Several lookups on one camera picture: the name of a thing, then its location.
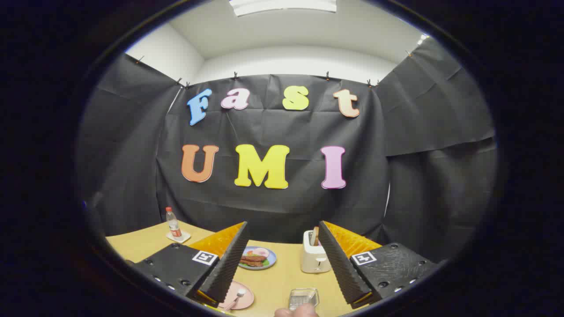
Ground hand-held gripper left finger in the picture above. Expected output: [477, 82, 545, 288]
[130, 221, 250, 309]

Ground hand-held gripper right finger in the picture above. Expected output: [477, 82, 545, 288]
[317, 221, 440, 309]

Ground spoon with red checked handle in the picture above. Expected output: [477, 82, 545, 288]
[224, 288, 246, 311]

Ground white toaster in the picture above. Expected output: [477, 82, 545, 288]
[301, 230, 332, 274]

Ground pink plate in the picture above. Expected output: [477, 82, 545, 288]
[218, 280, 255, 310]

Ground blue plate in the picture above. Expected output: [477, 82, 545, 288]
[239, 246, 277, 270]

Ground clear plastic water bottle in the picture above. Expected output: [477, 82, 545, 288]
[165, 207, 182, 240]

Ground black backdrop cloth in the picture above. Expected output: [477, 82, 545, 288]
[77, 37, 498, 265]

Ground metal wire basket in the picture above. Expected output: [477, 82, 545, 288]
[288, 288, 319, 311]

